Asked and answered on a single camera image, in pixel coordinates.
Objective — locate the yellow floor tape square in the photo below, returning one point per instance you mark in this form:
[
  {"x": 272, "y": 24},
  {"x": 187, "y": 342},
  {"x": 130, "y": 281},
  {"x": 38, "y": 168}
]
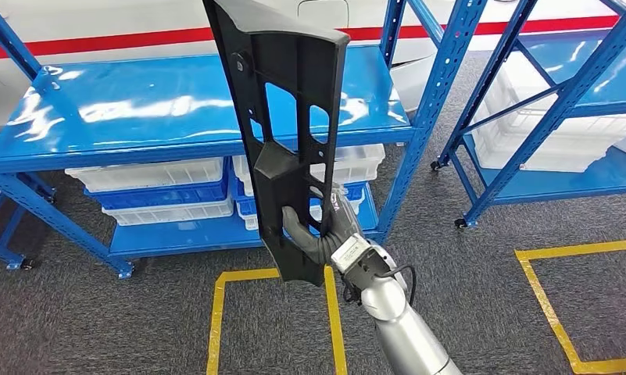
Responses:
[{"x": 576, "y": 248}]

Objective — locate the black plastic plate bracket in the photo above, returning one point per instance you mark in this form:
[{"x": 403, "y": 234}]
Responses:
[{"x": 292, "y": 57}]

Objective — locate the white car red stripe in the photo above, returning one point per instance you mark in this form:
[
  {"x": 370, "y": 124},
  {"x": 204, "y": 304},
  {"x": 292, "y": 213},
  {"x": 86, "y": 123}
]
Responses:
[{"x": 110, "y": 15}]

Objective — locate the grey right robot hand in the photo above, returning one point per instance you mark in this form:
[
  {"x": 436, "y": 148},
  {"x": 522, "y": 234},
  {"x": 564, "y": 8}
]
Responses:
[{"x": 312, "y": 246}]

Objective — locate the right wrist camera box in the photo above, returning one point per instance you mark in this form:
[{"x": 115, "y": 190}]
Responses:
[{"x": 351, "y": 253}]

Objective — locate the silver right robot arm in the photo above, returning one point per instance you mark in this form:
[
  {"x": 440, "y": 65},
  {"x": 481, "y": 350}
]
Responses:
[{"x": 406, "y": 336}]

